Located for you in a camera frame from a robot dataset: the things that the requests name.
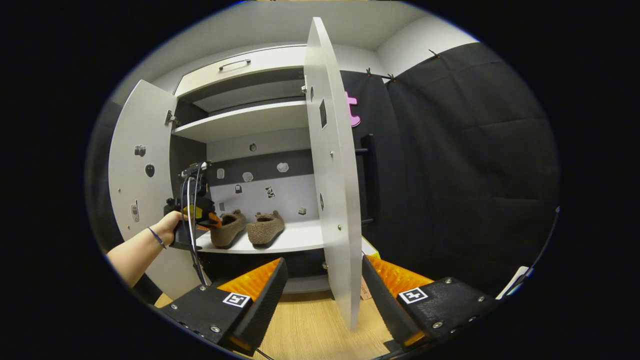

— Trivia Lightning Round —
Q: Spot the white shoe cabinet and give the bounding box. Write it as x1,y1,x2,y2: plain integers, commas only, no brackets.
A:
167,44,331,296

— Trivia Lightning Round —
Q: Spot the white cabinet door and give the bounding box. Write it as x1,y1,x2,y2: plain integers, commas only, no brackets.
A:
108,79,206,301
303,17,363,331

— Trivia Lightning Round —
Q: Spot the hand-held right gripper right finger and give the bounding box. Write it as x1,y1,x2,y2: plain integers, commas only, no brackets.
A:
361,255,501,353

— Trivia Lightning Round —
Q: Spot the blue bracelet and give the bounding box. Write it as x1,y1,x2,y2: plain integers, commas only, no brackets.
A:
146,226,168,250

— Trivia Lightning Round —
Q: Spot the black door handle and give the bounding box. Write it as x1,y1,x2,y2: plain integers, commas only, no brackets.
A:
354,134,381,226

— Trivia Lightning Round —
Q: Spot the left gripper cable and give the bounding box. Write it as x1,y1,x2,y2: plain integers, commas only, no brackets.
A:
180,162,208,287

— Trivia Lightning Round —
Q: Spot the brown fuzzy shoe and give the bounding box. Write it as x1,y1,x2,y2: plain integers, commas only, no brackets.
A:
247,210,286,247
210,209,247,249

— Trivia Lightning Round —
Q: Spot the white cabinet drawer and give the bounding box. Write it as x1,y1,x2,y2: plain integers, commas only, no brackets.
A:
174,44,308,98

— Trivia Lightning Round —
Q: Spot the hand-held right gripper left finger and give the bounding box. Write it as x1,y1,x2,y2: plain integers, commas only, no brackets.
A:
157,257,289,357

